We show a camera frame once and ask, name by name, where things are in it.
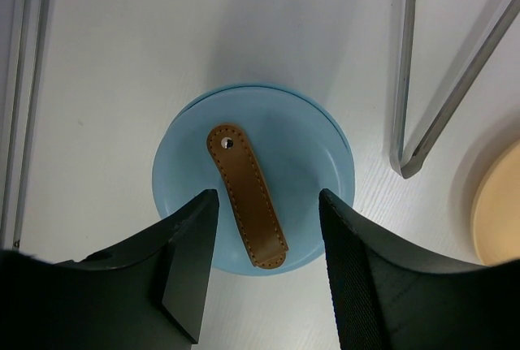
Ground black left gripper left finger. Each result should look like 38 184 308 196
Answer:
1 190 219 349

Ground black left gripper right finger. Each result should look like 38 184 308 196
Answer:
318 189 519 349

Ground brown lid handle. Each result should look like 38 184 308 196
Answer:
206 123 289 270

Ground metal serving tongs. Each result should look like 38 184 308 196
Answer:
389 0 519 179

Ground light blue lid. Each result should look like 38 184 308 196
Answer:
152 84 355 276

